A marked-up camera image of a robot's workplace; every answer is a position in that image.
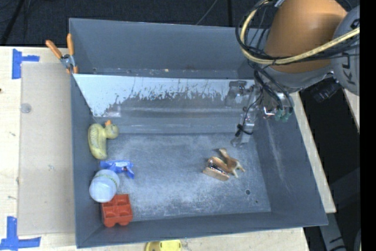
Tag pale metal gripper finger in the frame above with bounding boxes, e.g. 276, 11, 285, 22
230, 131, 250, 148
236, 119, 256, 137

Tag brown toy animal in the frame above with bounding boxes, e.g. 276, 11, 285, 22
218, 148, 246, 179

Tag toy sandwich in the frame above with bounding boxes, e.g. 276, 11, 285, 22
202, 156, 231, 182

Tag grey metal bin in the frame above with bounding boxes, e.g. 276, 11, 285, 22
68, 18, 329, 249

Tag yellow rubber duck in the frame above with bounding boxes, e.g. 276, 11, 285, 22
88, 119, 120, 160

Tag red toy brick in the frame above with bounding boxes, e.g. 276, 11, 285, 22
100, 193, 134, 228

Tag white spray bottle blue head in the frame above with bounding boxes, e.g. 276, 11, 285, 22
89, 159, 135, 204

